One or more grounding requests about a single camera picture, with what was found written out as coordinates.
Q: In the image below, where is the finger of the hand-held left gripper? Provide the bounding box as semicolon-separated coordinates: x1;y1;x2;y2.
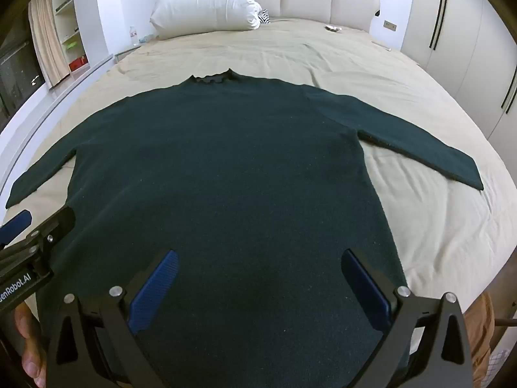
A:
0;209;34;248
22;205;76;277

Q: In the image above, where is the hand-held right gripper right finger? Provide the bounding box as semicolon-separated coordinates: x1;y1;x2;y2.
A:
341;248;474;388

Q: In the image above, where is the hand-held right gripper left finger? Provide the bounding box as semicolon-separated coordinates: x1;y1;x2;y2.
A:
45;249;179;388

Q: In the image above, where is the dark green sweater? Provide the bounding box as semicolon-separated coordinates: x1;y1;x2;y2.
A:
6;69;484;388

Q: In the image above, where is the person's left hand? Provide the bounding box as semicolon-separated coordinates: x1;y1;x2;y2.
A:
14;302;48;378

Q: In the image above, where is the person's orange trouser leg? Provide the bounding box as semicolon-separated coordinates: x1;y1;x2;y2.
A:
464;291;496;388

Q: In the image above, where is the dark window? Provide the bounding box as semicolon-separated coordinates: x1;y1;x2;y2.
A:
0;20;47;112

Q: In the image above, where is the beige curtain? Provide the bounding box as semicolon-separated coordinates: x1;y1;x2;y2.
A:
27;0;70;88

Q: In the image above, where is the bed with beige sheet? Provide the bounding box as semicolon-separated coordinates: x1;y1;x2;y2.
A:
0;18;517;388

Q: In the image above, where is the white pillow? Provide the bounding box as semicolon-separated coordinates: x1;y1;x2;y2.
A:
150;0;262;40

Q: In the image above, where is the white wall shelf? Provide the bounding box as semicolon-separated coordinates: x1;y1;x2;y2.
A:
50;0;90;78

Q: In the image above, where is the white wardrobe with black handles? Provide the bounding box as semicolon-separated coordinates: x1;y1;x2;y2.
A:
400;0;517;142

